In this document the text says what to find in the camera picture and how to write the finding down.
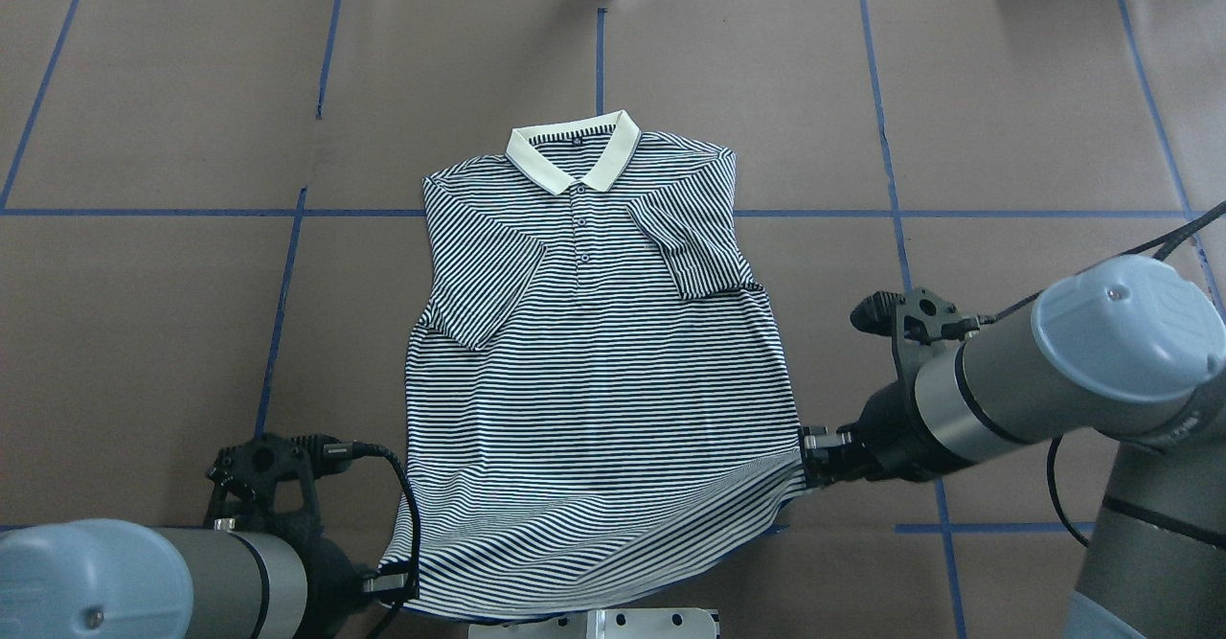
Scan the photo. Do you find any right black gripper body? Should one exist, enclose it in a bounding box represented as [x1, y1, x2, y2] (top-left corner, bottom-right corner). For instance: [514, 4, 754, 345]
[839, 380, 935, 483]

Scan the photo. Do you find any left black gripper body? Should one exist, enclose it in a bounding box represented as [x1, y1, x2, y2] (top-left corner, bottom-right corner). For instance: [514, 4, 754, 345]
[302, 536, 369, 635]

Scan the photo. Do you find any navy white striped polo shirt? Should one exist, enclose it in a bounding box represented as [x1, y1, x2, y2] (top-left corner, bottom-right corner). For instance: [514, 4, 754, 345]
[379, 110, 805, 622]

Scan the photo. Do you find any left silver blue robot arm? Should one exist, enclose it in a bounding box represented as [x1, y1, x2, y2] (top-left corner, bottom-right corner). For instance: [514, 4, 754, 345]
[1, 518, 417, 638]

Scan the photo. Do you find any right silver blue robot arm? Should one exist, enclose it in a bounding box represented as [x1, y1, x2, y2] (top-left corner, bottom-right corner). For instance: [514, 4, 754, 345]
[801, 255, 1225, 638]

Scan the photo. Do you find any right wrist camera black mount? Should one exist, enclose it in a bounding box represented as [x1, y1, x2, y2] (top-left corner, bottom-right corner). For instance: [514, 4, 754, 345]
[848, 288, 997, 381]

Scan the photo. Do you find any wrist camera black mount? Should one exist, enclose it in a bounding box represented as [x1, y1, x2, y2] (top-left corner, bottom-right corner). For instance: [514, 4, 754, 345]
[848, 288, 997, 381]
[204, 433, 354, 536]

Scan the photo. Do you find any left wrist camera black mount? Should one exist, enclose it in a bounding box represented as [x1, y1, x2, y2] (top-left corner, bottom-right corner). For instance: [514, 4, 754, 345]
[204, 433, 354, 536]

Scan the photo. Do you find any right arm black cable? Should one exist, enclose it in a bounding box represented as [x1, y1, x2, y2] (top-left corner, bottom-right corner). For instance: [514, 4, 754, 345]
[967, 200, 1226, 549]

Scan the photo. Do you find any white camera mast base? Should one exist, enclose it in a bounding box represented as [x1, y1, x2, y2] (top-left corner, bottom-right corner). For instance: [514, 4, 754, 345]
[467, 607, 722, 638]

